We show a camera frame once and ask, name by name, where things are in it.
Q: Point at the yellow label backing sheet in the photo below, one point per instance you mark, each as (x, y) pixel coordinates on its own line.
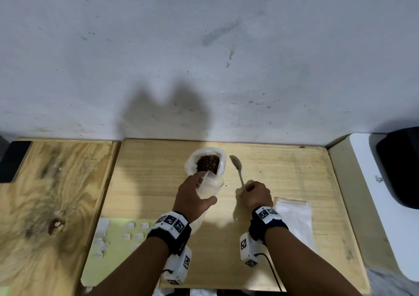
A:
(114, 259)

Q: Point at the black left wristband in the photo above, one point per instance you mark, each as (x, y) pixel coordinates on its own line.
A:
(170, 227)

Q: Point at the white cabinet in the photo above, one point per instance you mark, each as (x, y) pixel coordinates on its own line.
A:
(366, 201)

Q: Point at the dark grey furniture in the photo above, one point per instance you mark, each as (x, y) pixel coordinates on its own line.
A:
(3, 148)

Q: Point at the person's left forearm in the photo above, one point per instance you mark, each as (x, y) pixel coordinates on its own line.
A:
(137, 266)

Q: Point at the metal spoon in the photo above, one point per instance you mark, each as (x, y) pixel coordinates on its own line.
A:
(236, 164)

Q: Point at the person's left hand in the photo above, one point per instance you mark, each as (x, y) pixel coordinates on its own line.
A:
(188, 197)

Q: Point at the black bag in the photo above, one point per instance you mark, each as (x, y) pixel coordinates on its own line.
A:
(402, 168)

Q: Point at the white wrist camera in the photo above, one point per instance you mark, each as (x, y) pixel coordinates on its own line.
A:
(178, 266)
(248, 250)

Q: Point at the black right wristband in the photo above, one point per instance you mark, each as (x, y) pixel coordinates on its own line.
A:
(266, 222)

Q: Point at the stack of clear plastic bags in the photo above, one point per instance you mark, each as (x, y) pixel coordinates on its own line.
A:
(294, 220)

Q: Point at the person's right forearm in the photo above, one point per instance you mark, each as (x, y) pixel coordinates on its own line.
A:
(301, 266)

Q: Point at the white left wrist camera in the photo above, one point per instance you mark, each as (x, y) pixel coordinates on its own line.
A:
(178, 266)

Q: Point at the small clear plastic bag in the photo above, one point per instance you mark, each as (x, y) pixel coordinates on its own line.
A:
(209, 189)

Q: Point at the black flat phone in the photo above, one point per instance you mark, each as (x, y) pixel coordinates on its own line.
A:
(14, 161)

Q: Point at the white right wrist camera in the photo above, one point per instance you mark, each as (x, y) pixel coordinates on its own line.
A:
(248, 250)

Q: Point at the small grey scrap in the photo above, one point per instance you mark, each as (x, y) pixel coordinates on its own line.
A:
(379, 179)

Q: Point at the black wristband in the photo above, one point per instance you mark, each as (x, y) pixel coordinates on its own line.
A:
(266, 222)
(170, 227)

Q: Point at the person's right hand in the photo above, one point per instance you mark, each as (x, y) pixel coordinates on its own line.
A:
(257, 196)

